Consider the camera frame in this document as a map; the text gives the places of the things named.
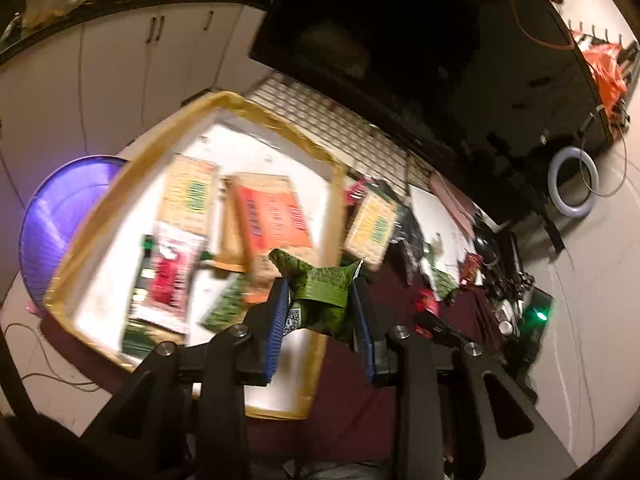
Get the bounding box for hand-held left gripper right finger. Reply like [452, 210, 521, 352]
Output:
[350, 277, 576, 480]

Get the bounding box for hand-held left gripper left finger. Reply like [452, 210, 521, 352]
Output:
[82, 276, 292, 480]

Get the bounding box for gold-rimmed white tray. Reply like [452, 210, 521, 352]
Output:
[42, 91, 348, 421]

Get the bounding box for dark green snack packet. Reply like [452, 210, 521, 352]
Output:
[197, 275, 251, 331]

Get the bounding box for maroon tablecloth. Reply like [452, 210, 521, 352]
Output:
[39, 240, 541, 466]

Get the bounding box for green-lettered cracker packet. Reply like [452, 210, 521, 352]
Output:
[156, 155, 221, 236]
[342, 187, 398, 268]

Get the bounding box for orange cracker packet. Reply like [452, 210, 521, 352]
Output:
[215, 174, 315, 281]

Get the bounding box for red white snack packet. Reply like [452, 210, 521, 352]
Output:
[120, 225, 208, 356]

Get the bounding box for white paper sheet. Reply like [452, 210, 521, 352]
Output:
[407, 185, 476, 281]

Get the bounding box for pink paper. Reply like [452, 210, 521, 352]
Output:
[430, 172, 481, 231]

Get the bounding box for black device with green light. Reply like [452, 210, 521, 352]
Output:
[515, 287, 556, 356]

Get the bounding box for white computer keyboard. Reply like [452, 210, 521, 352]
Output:
[247, 72, 431, 196]

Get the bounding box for purple plastic basin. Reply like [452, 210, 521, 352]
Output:
[19, 156, 128, 313]

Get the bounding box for black monitor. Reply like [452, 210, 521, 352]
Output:
[249, 0, 616, 253]

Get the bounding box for white kitchen base cabinet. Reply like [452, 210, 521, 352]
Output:
[0, 2, 271, 291]

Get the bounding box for orange plastic bag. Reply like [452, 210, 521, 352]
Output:
[572, 30, 628, 111]

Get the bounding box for black kitchen countertop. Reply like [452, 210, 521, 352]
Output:
[0, 0, 273, 63]

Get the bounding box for white ring light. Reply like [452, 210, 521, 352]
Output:
[547, 146, 598, 218]

